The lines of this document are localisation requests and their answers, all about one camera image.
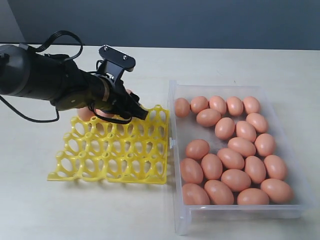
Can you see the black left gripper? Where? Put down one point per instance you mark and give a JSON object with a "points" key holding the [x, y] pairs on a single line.
{"points": [[101, 94]]}

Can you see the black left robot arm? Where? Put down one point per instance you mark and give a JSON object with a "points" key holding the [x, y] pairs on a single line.
{"points": [[56, 78]]}

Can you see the yellow plastic egg tray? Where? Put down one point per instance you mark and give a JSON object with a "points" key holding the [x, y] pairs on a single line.
{"points": [[97, 150]]}

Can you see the clear plastic container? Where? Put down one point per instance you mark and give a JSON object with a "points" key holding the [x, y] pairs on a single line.
{"points": [[184, 130]]}

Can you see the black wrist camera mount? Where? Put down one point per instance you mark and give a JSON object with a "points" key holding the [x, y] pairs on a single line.
{"points": [[114, 63]]}

